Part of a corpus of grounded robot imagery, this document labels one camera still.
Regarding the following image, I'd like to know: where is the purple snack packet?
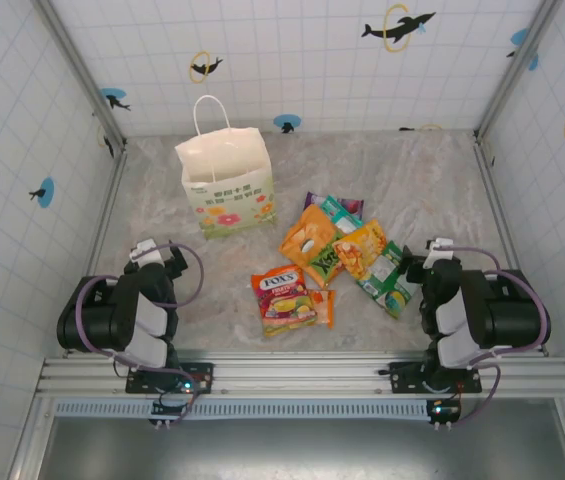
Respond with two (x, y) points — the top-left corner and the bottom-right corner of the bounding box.
(303, 191), (366, 217)

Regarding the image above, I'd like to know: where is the white slotted cable duct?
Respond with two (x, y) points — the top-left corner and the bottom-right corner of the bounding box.
(54, 399), (431, 420)

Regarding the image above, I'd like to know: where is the orange chips bag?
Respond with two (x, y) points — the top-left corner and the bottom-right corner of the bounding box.
(279, 203), (346, 290)

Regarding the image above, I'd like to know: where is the blue patch wall sticker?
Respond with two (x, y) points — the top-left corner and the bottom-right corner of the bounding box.
(506, 27), (541, 71)

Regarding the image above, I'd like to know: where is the blue circle fish wall sticker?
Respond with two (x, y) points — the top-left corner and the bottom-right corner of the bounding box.
(272, 113), (302, 135)

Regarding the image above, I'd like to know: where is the teal white snack packet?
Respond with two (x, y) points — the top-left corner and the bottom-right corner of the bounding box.
(319, 194), (364, 236)

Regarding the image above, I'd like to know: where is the grey metal panel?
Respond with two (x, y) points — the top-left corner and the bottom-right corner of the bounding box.
(36, 399), (565, 480)

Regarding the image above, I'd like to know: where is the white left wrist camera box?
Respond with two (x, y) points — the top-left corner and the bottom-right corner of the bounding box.
(129, 238), (171, 265)

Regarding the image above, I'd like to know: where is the blue circle shark wall sticker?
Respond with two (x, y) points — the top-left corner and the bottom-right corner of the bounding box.
(100, 87), (132, 112)

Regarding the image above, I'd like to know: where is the green black lettered snack bag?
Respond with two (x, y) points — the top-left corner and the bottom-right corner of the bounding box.
(309, 238), (348, 287)

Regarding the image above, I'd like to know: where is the blue oval fish wall sticker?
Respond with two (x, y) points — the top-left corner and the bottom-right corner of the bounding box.
(29, 177), (56, 209)

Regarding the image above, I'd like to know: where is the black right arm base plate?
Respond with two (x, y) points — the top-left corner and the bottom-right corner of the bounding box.
(389, 360), (482, 395)

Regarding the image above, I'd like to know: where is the large dolphin ring wall sticker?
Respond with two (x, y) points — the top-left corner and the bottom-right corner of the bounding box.
(360, 3), (437, 54)

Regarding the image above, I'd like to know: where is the aluminium mounting rail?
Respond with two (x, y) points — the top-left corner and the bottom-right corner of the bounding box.
(35, 349), (565, 400)

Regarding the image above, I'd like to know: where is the green white lime snack bag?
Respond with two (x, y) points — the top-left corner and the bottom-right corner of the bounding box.
(356, 241), (419, 320)

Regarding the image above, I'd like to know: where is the white flower print paper bag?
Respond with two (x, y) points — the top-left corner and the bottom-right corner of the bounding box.
(174, 94), (279, 240)

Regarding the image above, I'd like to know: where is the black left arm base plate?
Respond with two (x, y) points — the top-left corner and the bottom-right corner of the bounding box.
(125, 360), (215, 396)

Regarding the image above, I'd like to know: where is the small orange clear snack packet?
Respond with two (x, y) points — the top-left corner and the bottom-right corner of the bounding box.
(308, 288), (337, 330)

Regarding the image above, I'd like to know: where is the yellow chips bag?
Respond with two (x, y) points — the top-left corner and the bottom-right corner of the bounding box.
(331, 218), (388, 281)

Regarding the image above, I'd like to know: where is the aluminium corner post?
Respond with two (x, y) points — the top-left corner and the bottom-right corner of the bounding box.
(31, 0), (129, 151)
(474, 0), (563, 141)

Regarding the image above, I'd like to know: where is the small dolphin ring wall sticker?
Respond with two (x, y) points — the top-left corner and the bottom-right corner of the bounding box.
(189, 50), (224, 84)

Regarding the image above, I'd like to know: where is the orange Fox's candy bag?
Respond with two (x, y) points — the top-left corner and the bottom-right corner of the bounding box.
(250, 265), (319, 339)

